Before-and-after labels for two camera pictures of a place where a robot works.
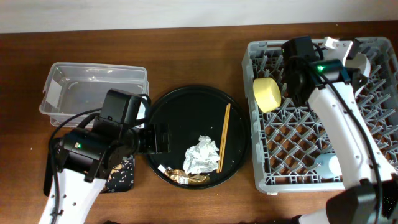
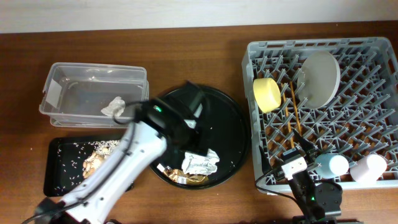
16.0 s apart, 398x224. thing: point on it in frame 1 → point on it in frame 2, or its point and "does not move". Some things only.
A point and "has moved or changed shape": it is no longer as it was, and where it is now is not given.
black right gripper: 294,90 → 296,154
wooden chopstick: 229,111 → 296,108
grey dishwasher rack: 287,142 does not move
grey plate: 359,61 has moved or changed shape
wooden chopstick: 222,139 → 287,116
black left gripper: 160,138 → 195,101
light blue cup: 327,165 does not move
